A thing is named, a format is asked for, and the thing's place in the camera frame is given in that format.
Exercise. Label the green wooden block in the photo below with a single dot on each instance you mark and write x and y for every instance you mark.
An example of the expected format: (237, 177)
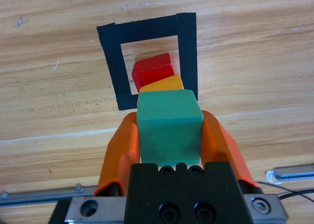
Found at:
(169, 131)

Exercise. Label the red wooden block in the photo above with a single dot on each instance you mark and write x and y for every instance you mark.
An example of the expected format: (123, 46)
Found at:
(152, 72)

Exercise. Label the black tape square outline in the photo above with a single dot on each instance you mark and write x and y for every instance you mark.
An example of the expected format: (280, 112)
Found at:
(110, 62)

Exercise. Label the yellow wooden block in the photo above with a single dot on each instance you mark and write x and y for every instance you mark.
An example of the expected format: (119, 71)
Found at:
(164, 84)

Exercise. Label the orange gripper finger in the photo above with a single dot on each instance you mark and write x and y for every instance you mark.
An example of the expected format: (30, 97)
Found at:
(220, 145)
(117, 150)

